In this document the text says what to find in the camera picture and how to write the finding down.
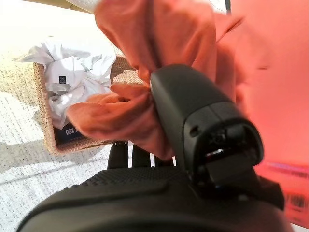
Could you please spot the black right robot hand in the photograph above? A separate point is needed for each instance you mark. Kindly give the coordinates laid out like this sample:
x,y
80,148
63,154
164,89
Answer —
x,y
120,205

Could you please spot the orange garment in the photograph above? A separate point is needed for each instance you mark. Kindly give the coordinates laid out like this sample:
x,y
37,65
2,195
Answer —
x,y
125,116

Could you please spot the beige tufted bed frame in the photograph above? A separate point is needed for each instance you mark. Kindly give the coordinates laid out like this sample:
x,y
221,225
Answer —
x,y
53,3

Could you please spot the grey textured rug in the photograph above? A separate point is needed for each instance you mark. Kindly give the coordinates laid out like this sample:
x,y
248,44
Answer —
x,y
24,174

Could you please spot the brown wicker basket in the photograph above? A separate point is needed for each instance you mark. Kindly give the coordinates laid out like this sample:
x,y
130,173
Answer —
x,y
44,108

